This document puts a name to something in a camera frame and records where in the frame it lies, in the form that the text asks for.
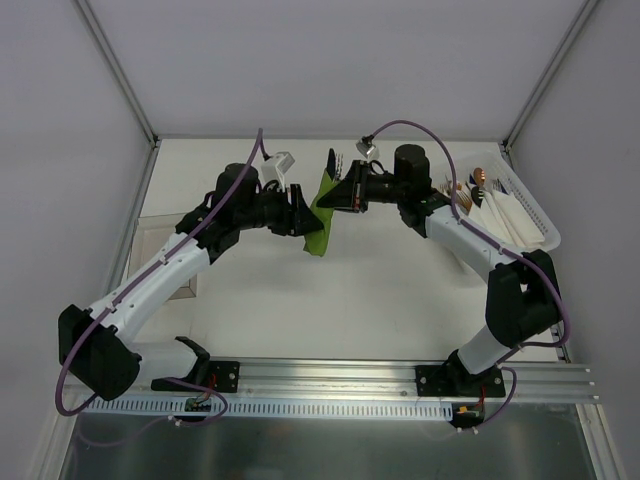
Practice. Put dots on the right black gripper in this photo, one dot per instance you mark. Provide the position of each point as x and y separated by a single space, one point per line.
357 186

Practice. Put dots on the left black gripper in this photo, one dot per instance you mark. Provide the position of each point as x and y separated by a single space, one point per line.
292 211

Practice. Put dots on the silver table knife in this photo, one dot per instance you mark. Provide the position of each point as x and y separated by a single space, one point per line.
331 164

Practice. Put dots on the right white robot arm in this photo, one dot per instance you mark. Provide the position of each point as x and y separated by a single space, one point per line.
522 292

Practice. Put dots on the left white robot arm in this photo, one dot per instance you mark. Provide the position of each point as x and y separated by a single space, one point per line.
97 344

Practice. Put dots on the white rolled napkin bundle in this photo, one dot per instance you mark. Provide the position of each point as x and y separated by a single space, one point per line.
523 231

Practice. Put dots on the copper fork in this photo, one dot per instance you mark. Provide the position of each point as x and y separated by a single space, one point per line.
463 199

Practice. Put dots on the copper spoon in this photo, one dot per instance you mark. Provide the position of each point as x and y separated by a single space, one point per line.
479 176

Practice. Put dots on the white plastic basket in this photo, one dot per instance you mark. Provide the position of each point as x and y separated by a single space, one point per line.
500 177

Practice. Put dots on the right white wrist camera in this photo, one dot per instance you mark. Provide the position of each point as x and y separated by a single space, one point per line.
367 148

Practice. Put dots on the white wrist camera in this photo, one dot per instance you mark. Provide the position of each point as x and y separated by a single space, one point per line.
367 148
275 168

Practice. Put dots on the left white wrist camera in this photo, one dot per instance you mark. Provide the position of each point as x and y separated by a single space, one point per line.
275 168

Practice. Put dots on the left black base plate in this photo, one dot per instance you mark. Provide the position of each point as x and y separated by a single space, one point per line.
222 375

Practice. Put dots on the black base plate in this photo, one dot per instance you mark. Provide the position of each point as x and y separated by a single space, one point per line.
222 375
447 380

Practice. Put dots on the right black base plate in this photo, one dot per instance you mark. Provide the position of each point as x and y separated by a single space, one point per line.
447 380

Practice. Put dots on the white slotted cable duct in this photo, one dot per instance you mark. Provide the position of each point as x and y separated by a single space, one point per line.
276 408

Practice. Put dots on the aluminium rail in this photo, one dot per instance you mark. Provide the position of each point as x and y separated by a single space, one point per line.
527 382

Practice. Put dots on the right frame post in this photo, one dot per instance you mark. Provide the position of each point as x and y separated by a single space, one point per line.
550 70

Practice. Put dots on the frame post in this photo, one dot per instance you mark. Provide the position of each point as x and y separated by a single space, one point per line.
99 36
550 70

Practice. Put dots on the left frame post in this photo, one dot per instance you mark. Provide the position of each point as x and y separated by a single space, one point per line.
99 36

